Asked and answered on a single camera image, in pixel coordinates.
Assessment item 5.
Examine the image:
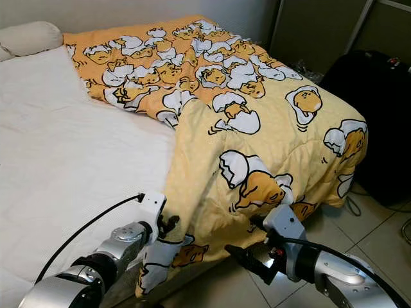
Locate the yellow cartoon egg quilt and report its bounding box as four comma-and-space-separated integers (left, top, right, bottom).
63, 16, 370, 299

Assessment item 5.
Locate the white quilted mattress pad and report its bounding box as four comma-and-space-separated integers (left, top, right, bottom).
0, 46, 168, 302

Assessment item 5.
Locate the black suitcase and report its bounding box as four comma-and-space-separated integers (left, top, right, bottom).
318, 50, 411, 207

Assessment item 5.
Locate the short beige bolster pillow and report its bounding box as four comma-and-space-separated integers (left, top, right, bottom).
0, 21, 64, 58

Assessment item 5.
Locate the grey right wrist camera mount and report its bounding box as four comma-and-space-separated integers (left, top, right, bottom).
262, 204, 304, 283

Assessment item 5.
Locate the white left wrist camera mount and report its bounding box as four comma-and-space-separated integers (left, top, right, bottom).
140, 191, 166, 227

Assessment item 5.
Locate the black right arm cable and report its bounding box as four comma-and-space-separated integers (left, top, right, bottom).
276, 236, 396, 308

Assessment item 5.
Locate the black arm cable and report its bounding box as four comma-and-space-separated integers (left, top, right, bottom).
34, 192, 144, 286
276, 236, 396, 308

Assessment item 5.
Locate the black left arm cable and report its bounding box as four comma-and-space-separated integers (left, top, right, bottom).
34, 192, 144, 286

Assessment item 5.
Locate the thin black power cord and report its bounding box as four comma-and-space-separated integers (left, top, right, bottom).
344, 192, 363, 216

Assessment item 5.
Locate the dark wardrobe silver frame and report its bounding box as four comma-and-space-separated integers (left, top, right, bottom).
270, 0, 411, 74

